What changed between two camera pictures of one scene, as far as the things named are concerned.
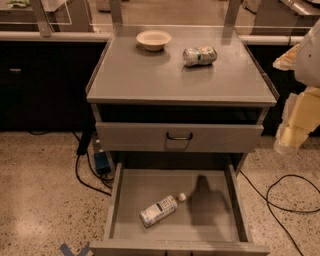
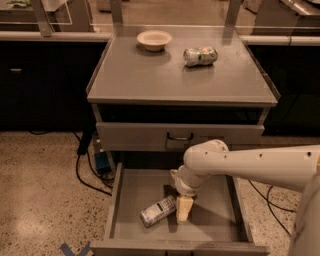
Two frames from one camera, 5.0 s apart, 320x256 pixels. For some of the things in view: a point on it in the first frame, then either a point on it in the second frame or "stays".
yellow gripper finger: x=301 y=116 to x=184 y=206
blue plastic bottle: x=160 y=209 stays
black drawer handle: x=179 y=138 stays
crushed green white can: x=199 y=56 stays
